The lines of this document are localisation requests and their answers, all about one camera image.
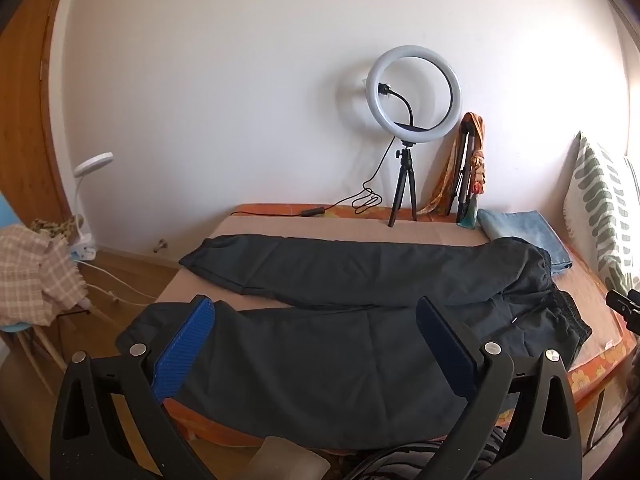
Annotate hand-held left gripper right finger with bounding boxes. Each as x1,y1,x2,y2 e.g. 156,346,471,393
416,296,583,480

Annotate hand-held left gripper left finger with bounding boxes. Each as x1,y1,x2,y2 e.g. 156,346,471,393
49,295,217,480

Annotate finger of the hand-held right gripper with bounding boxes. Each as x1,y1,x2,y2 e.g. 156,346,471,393
605,288,640,333

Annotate black pants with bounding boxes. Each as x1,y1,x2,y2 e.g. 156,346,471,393
116,236,593,453

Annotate orange floral mattress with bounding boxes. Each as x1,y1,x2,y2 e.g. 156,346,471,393
170,203,640,451

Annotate green leaf patterned pillow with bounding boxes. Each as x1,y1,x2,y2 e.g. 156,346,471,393
564,131,640,306

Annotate folded blue jeans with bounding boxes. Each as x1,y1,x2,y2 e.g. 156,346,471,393
476,208,573,276

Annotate person's striped clothing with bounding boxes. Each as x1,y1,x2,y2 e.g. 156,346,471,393
345,427,506,480

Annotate beige bed blanket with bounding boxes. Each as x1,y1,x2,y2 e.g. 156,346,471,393
155,212,626,361

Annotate beige checked cloth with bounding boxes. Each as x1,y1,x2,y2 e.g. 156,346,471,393
0,217,88,331

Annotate blue chair with wooden legs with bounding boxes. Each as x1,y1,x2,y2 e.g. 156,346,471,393
0,195,123,396

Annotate silver folded tripod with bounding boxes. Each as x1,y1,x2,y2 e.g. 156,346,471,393
452,125,481,223

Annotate black mini tripod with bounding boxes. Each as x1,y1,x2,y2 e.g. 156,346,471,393
387,141,418,228

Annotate white desk lamp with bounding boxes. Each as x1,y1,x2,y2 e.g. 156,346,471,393
70,152,115,263

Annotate folded tripod with orange cloth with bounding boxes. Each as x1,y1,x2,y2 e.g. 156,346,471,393
417,112,488,216

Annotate wooden door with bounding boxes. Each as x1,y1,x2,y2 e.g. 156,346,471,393
0,0,76,231

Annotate white lamp cable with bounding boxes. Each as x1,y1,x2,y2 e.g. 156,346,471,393
75,255,166,308

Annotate thin black ring light cable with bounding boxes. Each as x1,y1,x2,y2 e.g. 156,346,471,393
229,137,396,218

